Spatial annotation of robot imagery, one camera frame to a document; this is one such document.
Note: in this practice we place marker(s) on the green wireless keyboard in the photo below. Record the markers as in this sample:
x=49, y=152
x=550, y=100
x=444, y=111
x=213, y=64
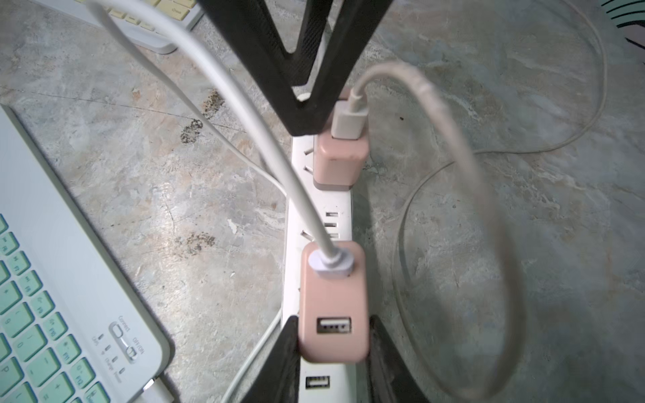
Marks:
x=72, y=328

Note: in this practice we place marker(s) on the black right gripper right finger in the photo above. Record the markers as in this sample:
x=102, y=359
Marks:
x=389, y=379

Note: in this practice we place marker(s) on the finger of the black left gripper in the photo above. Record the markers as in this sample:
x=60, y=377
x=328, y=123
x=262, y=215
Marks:
x=356, y=23
x=250, y=31

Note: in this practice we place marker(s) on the pink charger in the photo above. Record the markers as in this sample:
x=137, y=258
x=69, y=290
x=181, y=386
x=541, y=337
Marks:
x=333, y=324
x=338, y=162

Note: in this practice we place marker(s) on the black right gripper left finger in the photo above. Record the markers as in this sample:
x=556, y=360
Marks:
x=278, y=380

